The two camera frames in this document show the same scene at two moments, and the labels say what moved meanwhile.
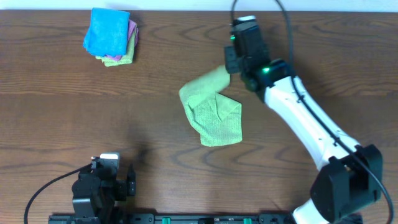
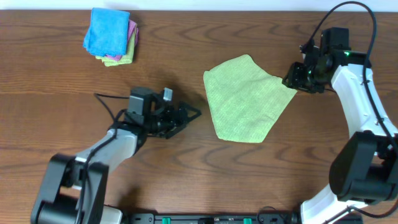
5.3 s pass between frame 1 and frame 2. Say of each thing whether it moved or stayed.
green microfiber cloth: moved
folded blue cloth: stayed
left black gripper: moved
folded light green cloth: stayed
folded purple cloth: stayed
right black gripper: moved
